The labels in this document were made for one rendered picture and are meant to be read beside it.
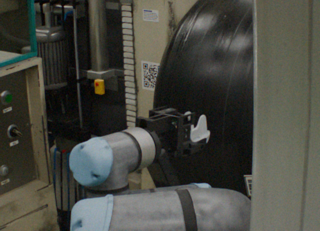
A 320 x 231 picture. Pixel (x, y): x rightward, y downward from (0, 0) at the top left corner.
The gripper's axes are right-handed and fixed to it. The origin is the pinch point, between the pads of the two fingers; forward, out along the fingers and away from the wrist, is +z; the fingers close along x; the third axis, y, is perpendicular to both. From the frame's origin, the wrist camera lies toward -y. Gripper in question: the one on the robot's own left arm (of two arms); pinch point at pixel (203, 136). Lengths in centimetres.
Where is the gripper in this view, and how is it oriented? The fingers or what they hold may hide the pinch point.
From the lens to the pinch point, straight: 137.9
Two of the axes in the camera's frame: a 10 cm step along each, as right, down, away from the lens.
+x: -7.8, -1.9, 6.0
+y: 0.4, -9.7, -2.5
